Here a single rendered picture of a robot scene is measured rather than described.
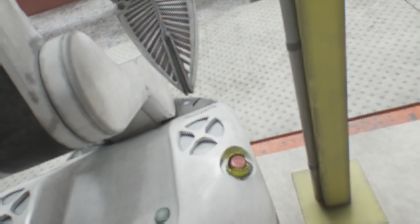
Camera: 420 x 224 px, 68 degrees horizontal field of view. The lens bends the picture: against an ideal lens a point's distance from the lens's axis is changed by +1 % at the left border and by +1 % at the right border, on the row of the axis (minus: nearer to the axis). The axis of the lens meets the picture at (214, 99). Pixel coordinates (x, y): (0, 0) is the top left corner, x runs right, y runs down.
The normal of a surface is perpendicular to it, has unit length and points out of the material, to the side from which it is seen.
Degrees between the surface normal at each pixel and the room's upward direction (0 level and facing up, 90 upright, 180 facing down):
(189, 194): 0
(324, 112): 90
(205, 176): 0
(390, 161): 0
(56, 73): 42
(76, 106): 75
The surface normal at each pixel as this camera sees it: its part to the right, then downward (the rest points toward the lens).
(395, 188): -0.29, -0.71
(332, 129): 0.05, 0.66
